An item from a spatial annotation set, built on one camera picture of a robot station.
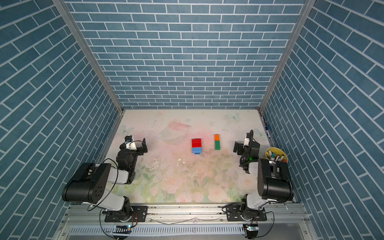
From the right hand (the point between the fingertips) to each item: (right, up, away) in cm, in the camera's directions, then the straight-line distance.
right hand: (245, 143), depth 95 cm
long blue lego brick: (-31, -5, -2) cm, 31 cm away
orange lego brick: (-18, +3, +4) cm, 19 cm away
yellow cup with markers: (+13, -4, -13) cm, 19 cm away
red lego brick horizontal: (-31, 0, +1) cm, 31 cm away
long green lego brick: (-18, -2, +1) cm, 18 cm away
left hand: (-66, +3, -6) cm, 66 cm away
